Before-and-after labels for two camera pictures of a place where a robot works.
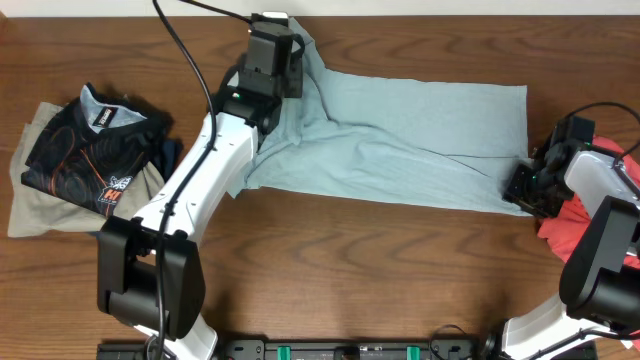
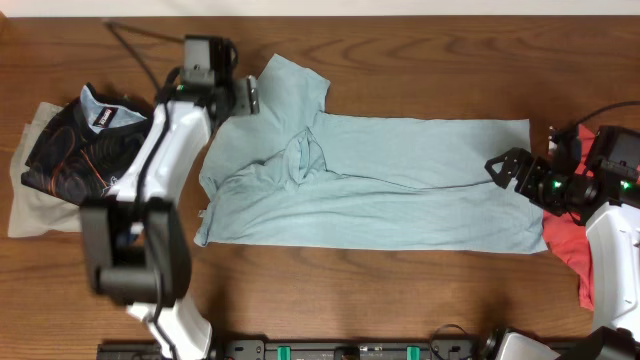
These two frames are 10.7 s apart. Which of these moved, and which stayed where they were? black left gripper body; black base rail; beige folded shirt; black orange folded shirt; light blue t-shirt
Moved: light blue t-shirt; black left gripper body
Stayed: black orange folded shirt; beige folded shirt; black base rail
